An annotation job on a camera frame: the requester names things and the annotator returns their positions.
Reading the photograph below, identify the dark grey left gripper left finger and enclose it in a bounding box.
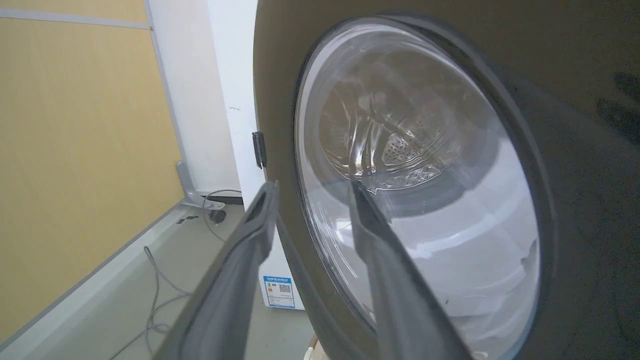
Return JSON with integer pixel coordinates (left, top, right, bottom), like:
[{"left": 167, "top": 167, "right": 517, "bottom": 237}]
[{"left": 152, "top": 180, "right": 280, "bottom": 360}]

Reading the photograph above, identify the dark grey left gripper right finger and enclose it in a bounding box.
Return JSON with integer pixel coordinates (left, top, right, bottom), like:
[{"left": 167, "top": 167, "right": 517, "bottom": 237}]
[{"left": 348, "top": 180, "right": 473, "bottom": 360}]

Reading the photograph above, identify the dark round washing machine door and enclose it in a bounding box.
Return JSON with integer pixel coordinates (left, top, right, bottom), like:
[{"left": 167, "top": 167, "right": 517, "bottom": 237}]
[{"left": 252, "top": 0, "right": 640, "bottom": 360}]

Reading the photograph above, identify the white washing machine body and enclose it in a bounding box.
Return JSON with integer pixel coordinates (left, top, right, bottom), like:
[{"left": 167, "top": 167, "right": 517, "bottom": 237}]
[{"left": 207, "top": 0, "right": 306, "bottom": 311}]

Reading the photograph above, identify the blue energy label sticker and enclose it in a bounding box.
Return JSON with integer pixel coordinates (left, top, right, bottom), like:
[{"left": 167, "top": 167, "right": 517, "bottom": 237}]
[{"left": 263, "top": 275, "right": 297, "bottom": 309}]

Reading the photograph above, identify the grey metal partition foot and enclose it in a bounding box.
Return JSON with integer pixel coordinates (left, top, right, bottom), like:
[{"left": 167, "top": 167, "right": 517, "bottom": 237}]
[{"left": 175, "top": 160, "right": 211, "bottom": 207}]

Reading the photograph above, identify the thin grey looped cable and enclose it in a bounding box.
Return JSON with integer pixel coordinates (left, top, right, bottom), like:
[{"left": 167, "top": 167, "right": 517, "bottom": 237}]
[{"left": 201, "top": 189, "right": 243, "bottom": 243}]

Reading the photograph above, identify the grey floor cable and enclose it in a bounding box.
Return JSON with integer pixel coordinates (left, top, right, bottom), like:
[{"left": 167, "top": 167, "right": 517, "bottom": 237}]
[{"left": 107, "top": 245, "right": 192, "bottom": 360}]

